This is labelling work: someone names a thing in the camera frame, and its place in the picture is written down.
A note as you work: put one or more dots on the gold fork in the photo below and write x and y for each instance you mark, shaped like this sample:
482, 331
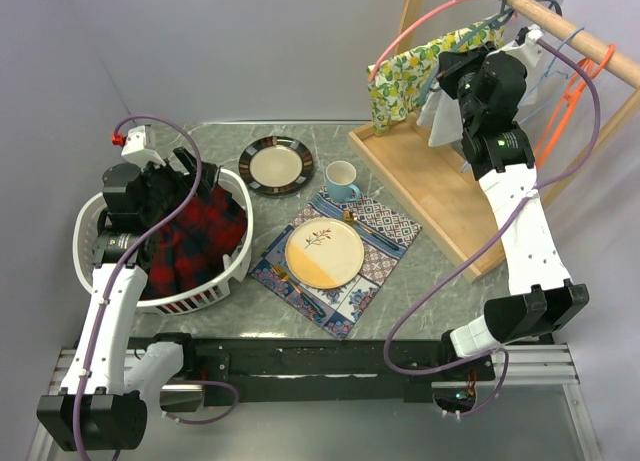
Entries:
284, 276

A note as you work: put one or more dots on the white plastic laundry basket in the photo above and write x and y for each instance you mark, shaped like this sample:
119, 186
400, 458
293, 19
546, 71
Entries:
236, 265

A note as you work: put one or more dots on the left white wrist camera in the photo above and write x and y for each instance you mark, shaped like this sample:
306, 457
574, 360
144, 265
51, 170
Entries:
138, 146

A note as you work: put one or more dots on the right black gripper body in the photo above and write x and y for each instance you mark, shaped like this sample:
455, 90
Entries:
457, 79

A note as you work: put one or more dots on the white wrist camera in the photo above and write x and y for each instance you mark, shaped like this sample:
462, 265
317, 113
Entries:
526, 50
138, 146

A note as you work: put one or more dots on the lemon print cloth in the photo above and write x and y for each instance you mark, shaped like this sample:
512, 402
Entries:
395, 89

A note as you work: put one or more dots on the red plaid garment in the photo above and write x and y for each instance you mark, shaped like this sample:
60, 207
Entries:
191, 247

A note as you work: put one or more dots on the orange plastic hanger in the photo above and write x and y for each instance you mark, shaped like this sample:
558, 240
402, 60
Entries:
567, 104

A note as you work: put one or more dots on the dark rimmed striped plate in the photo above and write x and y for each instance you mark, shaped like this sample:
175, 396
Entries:
276, 165

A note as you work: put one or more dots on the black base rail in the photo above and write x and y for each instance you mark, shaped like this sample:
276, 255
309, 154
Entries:
304, 370

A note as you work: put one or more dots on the gold spoon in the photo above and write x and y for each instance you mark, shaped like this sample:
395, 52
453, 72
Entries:
350, 218

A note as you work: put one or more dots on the pink hanger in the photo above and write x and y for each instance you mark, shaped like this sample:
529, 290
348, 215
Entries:
411, 19

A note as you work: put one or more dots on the dark blue hanger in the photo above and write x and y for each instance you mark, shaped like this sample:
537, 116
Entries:
495, 22

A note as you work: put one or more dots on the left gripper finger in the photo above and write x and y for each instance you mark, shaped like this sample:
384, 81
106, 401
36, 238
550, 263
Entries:
188, 162
209, 177

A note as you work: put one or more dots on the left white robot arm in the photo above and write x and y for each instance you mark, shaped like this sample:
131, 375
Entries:
100, 404

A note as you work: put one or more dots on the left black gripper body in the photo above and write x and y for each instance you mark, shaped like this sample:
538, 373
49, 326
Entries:
165, 188

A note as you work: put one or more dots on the cream and yellow plate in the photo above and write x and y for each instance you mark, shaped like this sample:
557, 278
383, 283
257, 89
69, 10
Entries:
324, 253

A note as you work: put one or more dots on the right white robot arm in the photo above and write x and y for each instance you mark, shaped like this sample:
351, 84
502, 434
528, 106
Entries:
488, 85

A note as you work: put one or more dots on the patterned blue placemat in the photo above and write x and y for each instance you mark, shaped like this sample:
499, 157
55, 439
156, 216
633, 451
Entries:
344, 305

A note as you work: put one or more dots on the blue ceramic mug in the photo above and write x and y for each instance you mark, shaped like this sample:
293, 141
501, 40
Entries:
340, 182

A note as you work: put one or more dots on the wooden clothes rack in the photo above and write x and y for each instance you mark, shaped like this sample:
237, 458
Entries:
428, 182

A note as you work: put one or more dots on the white cloth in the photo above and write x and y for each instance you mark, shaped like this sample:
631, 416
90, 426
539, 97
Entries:
442, 116

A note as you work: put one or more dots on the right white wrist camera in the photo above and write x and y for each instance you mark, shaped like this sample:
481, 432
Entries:
526, 50

